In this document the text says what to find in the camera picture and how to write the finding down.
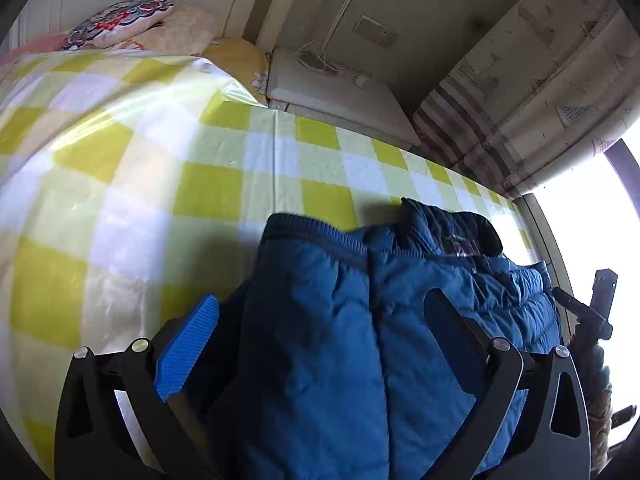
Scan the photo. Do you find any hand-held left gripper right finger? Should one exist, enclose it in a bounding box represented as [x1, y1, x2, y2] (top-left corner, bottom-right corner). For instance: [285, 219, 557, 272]
[422, 287, 591, 480]

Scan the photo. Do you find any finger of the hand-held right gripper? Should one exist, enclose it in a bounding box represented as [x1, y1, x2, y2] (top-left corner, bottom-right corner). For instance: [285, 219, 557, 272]
[552, 287, 614, 342]

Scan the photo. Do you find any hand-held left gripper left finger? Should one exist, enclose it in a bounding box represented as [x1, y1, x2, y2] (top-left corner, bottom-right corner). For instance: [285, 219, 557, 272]
[54, 294, 221, 480]

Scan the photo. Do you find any blue quilted jacket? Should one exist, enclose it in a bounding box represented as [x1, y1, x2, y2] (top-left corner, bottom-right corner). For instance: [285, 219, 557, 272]
[200, 197, 564, 480]

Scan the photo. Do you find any white window sill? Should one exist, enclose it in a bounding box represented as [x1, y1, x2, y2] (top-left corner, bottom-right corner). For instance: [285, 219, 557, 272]
[520, 192, 577, 287]

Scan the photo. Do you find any yellow checked blanket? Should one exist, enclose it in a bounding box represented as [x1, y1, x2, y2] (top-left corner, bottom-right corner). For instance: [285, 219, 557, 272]
[0, 50, 540, 480]

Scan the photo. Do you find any printed curtain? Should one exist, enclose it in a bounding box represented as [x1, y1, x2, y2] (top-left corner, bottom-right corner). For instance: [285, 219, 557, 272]
[412, 0, 640, 199]

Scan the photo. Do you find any white nightstand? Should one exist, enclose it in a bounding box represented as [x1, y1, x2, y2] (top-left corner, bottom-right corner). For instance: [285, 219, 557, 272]
[265, 46, 421, 149]

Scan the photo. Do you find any yellow pillow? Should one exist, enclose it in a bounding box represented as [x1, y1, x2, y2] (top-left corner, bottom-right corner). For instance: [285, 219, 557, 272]
[202, 36, 271, 106]

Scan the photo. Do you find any beige fluffy pillow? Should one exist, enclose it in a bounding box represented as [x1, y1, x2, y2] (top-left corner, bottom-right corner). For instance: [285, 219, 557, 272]
[132, 6, 221, 57]

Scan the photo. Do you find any patterned round pillow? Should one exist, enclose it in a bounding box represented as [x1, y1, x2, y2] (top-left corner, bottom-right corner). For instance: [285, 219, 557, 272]
[60, 0, 176, 52]

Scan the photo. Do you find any dark window frame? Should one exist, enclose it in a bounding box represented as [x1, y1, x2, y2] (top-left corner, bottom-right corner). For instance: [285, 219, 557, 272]
[602, 137, 640, 173]

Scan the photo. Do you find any white lamp cable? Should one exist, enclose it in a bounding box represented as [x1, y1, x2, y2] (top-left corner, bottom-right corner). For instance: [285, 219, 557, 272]
[297, 41, 342, 72]

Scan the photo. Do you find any wall socket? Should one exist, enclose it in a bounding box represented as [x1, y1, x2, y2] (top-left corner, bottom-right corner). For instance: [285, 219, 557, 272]
[352, 15, 397, 49]

